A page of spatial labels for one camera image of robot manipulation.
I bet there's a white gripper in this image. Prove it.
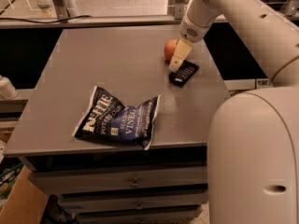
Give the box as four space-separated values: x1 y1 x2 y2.
169 15 209 72

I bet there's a red apple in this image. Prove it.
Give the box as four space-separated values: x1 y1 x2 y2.
164 39 178 62

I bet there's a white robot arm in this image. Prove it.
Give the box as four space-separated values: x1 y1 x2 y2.
170 0 299 224

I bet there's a black rxbar chocolate wrapper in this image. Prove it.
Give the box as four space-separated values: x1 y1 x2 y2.
169 61 199 87

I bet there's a blue kettle chips bag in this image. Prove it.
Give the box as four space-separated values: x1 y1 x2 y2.
73 86 161 150

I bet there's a grey drawer cabinet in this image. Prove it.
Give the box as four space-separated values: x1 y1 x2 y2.
5 25 228 224

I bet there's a cardboard box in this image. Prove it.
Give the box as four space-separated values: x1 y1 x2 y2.
0 166 49 224

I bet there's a grey metal rail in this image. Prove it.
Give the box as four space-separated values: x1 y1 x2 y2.
0 10 299 30

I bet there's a black cable on rail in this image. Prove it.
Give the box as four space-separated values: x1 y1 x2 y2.
0 14 92 24

